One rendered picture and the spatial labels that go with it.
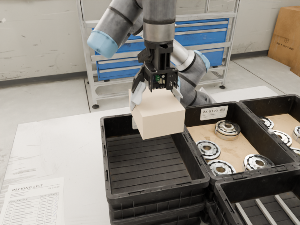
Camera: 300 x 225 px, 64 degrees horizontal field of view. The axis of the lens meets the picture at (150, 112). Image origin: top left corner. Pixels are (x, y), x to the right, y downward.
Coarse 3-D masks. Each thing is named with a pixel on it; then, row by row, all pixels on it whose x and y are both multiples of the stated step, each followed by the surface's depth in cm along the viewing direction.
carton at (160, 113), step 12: (144, 96) 71; (156, 96) 71; (168, 96) 71; (144, 108) 65; (156, 108) 65; (168, 108) 65; (180, 108) 65; (144, 120) 63; (156, 120) 64; (168, 120) 65; (180, 120) 66; (144, 132) 65; (156, 132) 66; (168, 132) 67
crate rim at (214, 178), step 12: (192, 108) 102; (240, 108) 102; (252, 120) 95; (264, 132) 88; (192, 144) 82; (276, 144) 83; (288, 156) 78; (264, 168) 73; (276, 168) 73; (216, 180) 69
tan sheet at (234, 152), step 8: (192, 128) 106; (200, 128) 106; (208, 128) 106; (192, 136) 101; (200, 136) 101; (208, 136) 101; (216, 136) 101; (240, 136) 101; (224, 144) 97; (232, 144) 97; (240, 144) 97; (248, 144) 97; (224, 152) 93; (232, 152) 93; (240, 152) 93; (248, 152) 93; (256, 152) 93; (224, 160) 90; (232, 160) 90; (240, 160) 90; (240, 168) 86
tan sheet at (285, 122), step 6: (282, 114) 115; (288, 114) 115; (276, 120) 111; (282, 120) 111; (288, 120) 111; (294, 120) 111; (276, 126) 107; (282, 126) 107; (288, 126) 107; (294, 126) 107; (288, 132) 104; (294, 144) 97
